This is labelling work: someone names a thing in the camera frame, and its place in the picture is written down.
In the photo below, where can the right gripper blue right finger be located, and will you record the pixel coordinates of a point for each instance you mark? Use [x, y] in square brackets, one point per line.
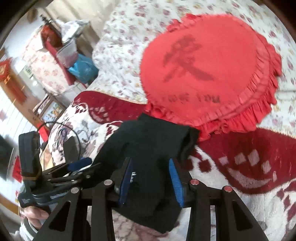
[234, 221]

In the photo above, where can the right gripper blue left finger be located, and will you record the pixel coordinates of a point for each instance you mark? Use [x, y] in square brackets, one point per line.
[86, 214]

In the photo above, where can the black pants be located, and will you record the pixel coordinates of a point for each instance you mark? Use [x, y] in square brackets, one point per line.
[150, 143]

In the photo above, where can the person left hand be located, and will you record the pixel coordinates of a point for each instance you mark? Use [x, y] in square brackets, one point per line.
[35, 215]

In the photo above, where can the black smartphone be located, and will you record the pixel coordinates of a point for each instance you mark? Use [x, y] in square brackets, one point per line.
[70, 149]

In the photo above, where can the red white floral blanket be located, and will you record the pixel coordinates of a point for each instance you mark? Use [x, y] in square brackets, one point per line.
[259, 165]

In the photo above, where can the red heart ruffled pillow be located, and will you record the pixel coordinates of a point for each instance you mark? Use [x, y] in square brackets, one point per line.
[214, 73]

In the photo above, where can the blue plastic bag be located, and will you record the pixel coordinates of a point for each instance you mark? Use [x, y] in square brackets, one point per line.
[84, 69]

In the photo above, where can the clear plastic bag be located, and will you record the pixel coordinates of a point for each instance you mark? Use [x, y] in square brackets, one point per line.
[68, 54]

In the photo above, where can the red chair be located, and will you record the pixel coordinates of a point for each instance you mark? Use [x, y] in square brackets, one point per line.
[52, 42]

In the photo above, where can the small floral bed sheet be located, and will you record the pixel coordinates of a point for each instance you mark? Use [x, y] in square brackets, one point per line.
[133, 24]

